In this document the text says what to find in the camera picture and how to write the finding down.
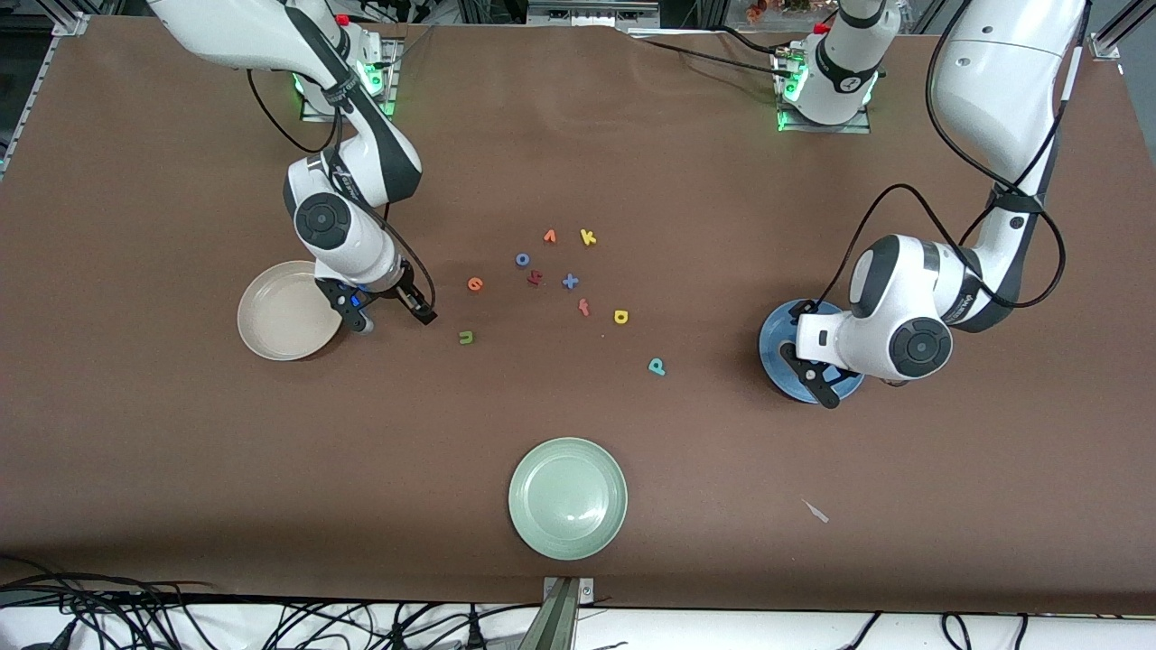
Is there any beige round plate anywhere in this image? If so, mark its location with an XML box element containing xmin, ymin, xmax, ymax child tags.
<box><xmin>237</xmin><ymin>260</ymin><xmax>347</xmax><ymax>362</ymax></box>

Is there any green round plate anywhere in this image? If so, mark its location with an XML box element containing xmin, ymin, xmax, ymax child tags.
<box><xmin>508</xmin><ymin>437</ymin><xmax>629</xmax><ymax>562</ymax></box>

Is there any blue round plate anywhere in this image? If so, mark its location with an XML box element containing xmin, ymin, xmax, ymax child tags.
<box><xmin>758</xmin><ymin>299</ymin><xmax>868</xmax><ymax>404</ymax></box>

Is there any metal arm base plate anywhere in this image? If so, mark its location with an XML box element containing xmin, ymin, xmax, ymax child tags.
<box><xmin>775</xmin><ymin>50</ymin><xmax>873</xmax><ymax>135</ymax></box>
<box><xmin>301</xmin><ymin>38</ymin><xmax>399</xmax><ymax>125</ymax></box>

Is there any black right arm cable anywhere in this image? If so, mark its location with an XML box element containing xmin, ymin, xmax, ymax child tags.
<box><xmin>244</xmin><ymin>68</ymin><xmax>440</xmax><ymax>312</ymax></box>

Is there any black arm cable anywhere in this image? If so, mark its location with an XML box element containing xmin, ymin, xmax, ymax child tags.
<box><xmin>244</xmin><ymin>68</ymin><xmax>440</xmax><ymax>312</ymax></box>
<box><xmin>817</xmin><ymin>0</ymin><xmax>1085</xmax><ymax>312</ymax></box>

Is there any aluminium frame fixture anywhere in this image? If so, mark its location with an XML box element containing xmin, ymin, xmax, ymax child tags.
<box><xmin>527</xmin><ymin>0</ymin><xmax>662</xmax><ymax>30</ymax></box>

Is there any aluminium profile post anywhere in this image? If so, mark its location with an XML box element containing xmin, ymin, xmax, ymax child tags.
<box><xmin>518</xmin><ymin>577</ymin><xmax>595</xmax><ymax>650</ymax></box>

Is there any black cable on table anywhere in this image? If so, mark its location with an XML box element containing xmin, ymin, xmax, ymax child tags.
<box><xmin>628</xmin><ymin>25</ymin><xmax>800</xmax><ymax>80</ymax></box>

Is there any black floor cable tangle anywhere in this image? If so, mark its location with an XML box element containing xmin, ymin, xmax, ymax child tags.
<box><xmin>0</xmin><ymin>558</ymin><xmax>543</xmax><ymax>650</ymax></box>

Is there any aluminium frame rail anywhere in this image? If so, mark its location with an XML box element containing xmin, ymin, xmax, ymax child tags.
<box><xmin>1088</xmin><ymin>0</ymin><xmax>1156</xmax><ymax>64</ymax></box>
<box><xmin>0</xmin><ymin>0</ymin><xmax>91</xmax><ymax>177</ymax></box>

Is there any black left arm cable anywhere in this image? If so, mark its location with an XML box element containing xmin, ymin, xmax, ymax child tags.
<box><xmin>817</xmin><ymin>0</ymin><xmax>1085</xmax><ymax>312</ymax></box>

